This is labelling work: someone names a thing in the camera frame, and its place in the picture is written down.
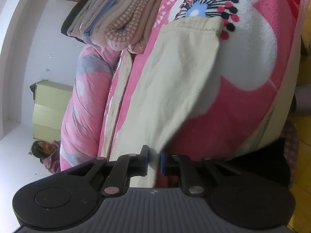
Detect stack of folded clothes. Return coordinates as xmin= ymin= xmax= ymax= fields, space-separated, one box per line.
xmin=61 ymin=0 xmax=175 ymax=54

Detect pink floral blanket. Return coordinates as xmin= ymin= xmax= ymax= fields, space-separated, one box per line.
xmin=97 ymin=0 xmax=307 ymax=190

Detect beige pants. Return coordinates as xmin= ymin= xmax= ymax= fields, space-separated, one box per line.
xmin=109 ymin=17 xmax=224 ymax=189

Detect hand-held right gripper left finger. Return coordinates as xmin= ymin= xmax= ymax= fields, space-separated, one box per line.
xmin=67 ymin=145 xmax=149 ymax=196

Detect pale yellow wardrobe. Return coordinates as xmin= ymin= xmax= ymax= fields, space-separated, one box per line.
xmin=30 ymin=81 xmax=74 ymax=142

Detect pink checked cloth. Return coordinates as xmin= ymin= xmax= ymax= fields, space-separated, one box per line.
xmin=283 ymin=121 xmax=300 ymax=190

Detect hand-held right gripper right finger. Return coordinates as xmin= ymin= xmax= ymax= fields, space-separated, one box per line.
xmin=159 ymin=151 xmax=244 ymax=197

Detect pink grey floral quilt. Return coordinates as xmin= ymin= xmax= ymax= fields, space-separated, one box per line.
xmin=59 ymin=46 xmax=121 ymax=171

